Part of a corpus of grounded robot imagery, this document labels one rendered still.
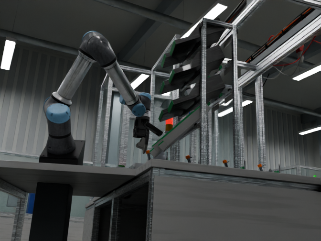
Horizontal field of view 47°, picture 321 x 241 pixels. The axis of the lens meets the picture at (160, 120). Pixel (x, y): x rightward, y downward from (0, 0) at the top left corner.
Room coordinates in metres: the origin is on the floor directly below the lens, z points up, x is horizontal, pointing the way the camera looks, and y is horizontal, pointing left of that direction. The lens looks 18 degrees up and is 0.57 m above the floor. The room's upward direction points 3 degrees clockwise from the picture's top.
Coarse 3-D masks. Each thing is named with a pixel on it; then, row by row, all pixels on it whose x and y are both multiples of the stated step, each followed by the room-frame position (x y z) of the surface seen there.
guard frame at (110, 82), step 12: (144, 72) 2.90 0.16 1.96; (108, 84) 2.83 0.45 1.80; (108, 96) 2.82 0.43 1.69; (240, 96) 3.18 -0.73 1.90; (108, 108) 2.83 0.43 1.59; (240, 108) 3.18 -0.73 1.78; (108, 120) 2.82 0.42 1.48; (216, 120) 3.66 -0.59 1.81; (240, 120) 3.18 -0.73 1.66; (96, 132) 3.30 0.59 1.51; (216, 132) 3.66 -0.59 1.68; (240, 132) 3.18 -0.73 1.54; (216, 144) 3.66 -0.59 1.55; (240, 144) 3.18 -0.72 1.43; (216, 156) 3.66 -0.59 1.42; (240, 156) 3.18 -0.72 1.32
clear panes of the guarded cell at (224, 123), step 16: (112, 96) 3.34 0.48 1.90; (112, 112) 3.35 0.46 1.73; (224, 112) 3.50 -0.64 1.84; (112, 128) 3.35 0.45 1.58; (224, 128) 3.50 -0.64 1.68; (96, 144) 3.30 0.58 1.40; (112, 144) 3.35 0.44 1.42; (128, 144) 3.40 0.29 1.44; (224, 144) 3.50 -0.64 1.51; (96, 160) 3.19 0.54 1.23; (112, 160) 3.36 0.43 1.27; (128, 160) 3.40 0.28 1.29; (144, 160) 3.45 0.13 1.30
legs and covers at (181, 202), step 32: (128, 192) 1.74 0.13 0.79; (160, 192) 1.32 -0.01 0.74; (192, 192) 1.36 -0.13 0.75; (224, 192) 1.40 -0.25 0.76; (256, 192) 1.44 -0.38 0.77; (288, 192) 1.48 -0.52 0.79; (320, 192) 1.52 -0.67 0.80; (96, 224) 2.70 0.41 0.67; (128, 224) 2.82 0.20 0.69; (160, 224) 1.32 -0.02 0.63; (192, 224) 1.36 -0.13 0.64; (224, 224) 1.40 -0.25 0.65; (256, 224) 1.43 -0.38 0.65; (288, 224) 1.48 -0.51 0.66; (320, 224) 1.52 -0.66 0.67
